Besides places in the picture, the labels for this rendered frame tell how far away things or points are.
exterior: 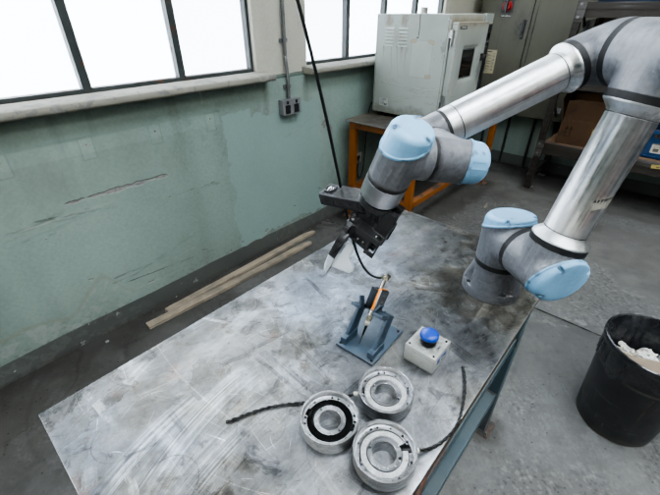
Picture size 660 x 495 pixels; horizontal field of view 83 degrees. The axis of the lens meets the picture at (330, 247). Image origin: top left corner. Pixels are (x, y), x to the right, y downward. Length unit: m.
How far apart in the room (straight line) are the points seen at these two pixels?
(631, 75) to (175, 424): 1.00
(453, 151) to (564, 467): 1.43
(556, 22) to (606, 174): 3.43
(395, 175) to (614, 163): 0.42
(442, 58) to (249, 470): 2.45
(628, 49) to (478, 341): 0.62
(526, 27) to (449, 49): 1.70
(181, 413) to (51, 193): 1.35
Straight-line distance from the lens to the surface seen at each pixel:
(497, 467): 1.74
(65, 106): 1.83
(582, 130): 3.95
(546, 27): 4.25
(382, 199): 0.65
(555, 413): 1.98
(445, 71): 2.71
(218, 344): 0.92
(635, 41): 0.87
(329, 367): 0.84
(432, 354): 0.83
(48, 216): 1.99
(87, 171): 1.98
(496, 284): 1.04
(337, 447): 0.70
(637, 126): 0.86
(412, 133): 0.59
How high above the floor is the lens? 1.44
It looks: 32 degrees down
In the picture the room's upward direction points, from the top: straight up
